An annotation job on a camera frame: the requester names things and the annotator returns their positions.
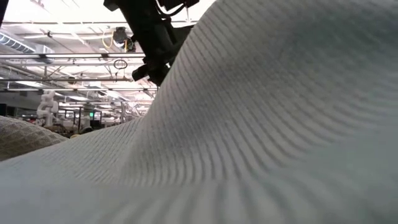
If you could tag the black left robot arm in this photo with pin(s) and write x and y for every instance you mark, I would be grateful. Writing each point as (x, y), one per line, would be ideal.
(146, 21)

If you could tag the long ceiling light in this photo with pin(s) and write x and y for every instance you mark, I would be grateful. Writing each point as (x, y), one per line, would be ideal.
(74, 55)

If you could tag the horizontal ceiling pipe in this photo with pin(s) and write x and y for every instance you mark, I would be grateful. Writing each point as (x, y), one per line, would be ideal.
(62, 79)

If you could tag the light blue microfiber towel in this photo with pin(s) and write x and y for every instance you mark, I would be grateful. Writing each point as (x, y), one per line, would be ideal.
(248, 124)

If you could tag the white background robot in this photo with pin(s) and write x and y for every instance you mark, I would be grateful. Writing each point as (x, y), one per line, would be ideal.
(46, 107)

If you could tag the ceiling air duct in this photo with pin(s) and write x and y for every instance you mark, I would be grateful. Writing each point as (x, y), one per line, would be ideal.
(15, 45)

